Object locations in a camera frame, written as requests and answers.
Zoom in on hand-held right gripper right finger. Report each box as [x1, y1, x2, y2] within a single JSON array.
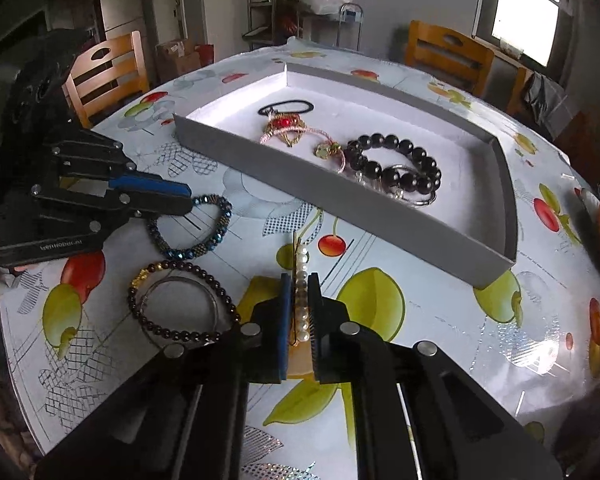
[[307, 271, 564, 480]]

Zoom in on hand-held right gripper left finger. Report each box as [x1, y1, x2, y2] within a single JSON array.
[[32, 272, 294, 480]]

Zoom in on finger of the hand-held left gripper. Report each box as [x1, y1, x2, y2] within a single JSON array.
[[30, 185, 195, 234], [45, 127, 192, 198]]

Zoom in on white pearl bracelet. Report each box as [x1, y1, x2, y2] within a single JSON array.
[[290, 232, 314, 349]]

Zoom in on blue beaded bracelet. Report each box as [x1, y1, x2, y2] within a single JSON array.
[[147, 194, 233, 261]]

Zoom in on grey cardboard box tray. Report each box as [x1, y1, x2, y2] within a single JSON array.
[[172, 62, 520, 290]]

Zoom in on red gold charm bracelet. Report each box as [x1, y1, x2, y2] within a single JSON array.
[[259, 114, 331, 149]]

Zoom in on silver ring bangle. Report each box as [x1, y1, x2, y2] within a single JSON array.
[[357, 162, 437, 209]]

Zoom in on black hair tie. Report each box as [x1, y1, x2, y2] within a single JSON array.
[[257, 99, 315, 117]]

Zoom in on large black bead bracelet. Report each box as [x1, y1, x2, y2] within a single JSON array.
[[342, 132, 443, 199]]

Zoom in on pink cord bracelet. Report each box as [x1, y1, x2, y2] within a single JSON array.
[[314, 140, 352, 176]]

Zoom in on thin silver bangle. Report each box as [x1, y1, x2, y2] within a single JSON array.
[[142, 275, 222, 337]]

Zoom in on wooden slatted chair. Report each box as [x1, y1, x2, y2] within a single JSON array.
[[62, 30, 151, 129]]

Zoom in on cardboard box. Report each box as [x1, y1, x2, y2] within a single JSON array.
[[155, 37, 201, 86]]

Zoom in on white refrigerator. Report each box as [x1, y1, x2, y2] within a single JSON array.
[[97, 0, 149, 44]]

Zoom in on metal shelf rack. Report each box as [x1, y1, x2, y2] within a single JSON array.
[[244, 0, 312, 52]]

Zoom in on wooden chair with oval cutout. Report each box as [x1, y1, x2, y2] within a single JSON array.
[[405, 20, 496, 99]]

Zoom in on wooden chair with clothing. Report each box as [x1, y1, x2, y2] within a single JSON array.
[[506, 65, 572, 127]]

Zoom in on grey clothing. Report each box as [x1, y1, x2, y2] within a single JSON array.
[[522, 72, 569, 132]]

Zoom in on small framed window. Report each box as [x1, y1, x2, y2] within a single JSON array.
[[472, 0, 577, 69]]

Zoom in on dark small bead bracelet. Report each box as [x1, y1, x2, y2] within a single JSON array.
[[127, 260, 242, 349]]

